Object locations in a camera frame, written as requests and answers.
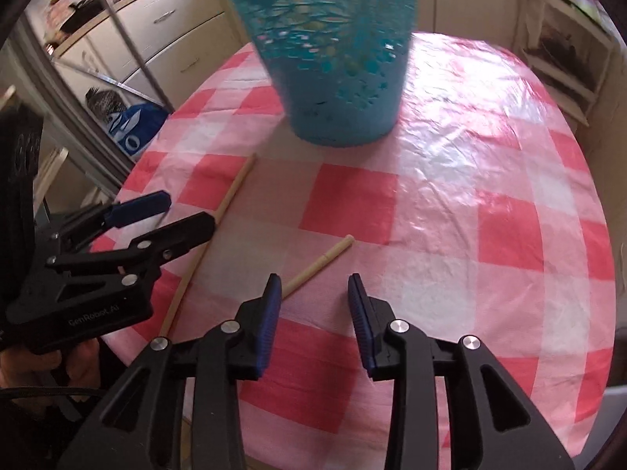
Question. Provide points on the blue bag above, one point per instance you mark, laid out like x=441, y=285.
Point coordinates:
x=134, y=129

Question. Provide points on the red white checked tablecloth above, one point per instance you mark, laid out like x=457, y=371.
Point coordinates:
x=465, y=181

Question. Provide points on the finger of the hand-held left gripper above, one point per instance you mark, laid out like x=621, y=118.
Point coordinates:
x=142, y=205
x=186, y=230

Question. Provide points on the pale wooden chopstick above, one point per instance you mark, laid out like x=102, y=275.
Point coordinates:
x=235, y=191
x=323, y=259

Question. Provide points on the cream base kitchen cabinets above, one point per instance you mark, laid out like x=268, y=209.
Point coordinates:
x=161, y=24

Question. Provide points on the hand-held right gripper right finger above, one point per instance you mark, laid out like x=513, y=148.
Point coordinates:
x=360, y=323

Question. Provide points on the white shelf trolley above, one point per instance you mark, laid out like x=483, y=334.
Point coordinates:
x=558, y=78

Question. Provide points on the person's left hand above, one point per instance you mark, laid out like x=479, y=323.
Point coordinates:
x=29, y=369

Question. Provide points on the teal perforated bucket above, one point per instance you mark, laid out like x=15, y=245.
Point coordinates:
x=333, y=83

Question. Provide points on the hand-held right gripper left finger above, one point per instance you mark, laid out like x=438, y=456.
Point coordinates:
x=269, y=323

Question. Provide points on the black wok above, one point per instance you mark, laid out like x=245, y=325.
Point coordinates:
x=553, y=46

